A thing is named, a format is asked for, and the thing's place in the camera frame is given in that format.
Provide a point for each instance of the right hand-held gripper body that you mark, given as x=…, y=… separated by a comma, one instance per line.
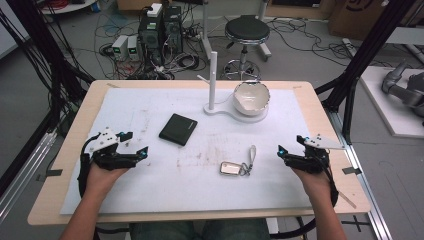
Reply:
x=315, y=160

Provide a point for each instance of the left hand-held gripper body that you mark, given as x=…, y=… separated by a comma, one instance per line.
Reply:
x=103, y=141

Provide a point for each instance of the person's right hand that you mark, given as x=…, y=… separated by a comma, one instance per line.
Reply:
x=315, y=185

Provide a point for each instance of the person's left hand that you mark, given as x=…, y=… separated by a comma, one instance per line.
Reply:
x=101, y=181

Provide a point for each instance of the white table mat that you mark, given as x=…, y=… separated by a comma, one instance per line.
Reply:
x=150, y=186

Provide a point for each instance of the black tape piece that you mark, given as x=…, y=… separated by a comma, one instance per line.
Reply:
x=351, y=170
x=54, y=172

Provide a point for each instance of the black wallet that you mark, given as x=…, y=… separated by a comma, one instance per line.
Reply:
x=178, y=129

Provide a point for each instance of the tan tape strip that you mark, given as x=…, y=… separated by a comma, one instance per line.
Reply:
x=348, y=200

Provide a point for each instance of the white bowl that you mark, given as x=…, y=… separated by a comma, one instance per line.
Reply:
x=250, y=97

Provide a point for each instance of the white platform board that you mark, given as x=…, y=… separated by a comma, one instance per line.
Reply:
x=383, y=110

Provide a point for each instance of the grey power supply unit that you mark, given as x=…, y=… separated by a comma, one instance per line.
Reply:
x=119, y=47
x=133, y=47

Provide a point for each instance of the person's legs in jeans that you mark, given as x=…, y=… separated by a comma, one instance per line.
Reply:
x=200, y=230

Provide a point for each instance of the white stand with peg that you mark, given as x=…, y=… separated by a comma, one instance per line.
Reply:
x=213, y=83

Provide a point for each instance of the black computer tower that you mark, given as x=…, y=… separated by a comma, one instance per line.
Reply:
x=173, y=28
x=151, y=36

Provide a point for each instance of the white metal stand leg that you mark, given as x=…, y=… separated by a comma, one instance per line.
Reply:
x=206, y=30
x=264, y=36

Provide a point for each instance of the black round stool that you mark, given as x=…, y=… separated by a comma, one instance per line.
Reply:
x=247, y=29

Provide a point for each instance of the white box on computer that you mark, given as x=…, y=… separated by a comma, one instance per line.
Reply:
x=154, y=10

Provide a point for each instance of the cardboard box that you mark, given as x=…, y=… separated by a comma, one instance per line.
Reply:
x=356, y=16

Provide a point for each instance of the white round table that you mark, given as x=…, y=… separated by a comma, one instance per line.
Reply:
x=66, y=7

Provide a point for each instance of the aluminium rail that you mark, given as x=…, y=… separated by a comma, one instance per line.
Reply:
x=363, y=186
x=23, y=173

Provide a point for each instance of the black frame post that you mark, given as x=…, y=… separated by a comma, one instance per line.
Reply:
x=36, y=43
x=360, y=63

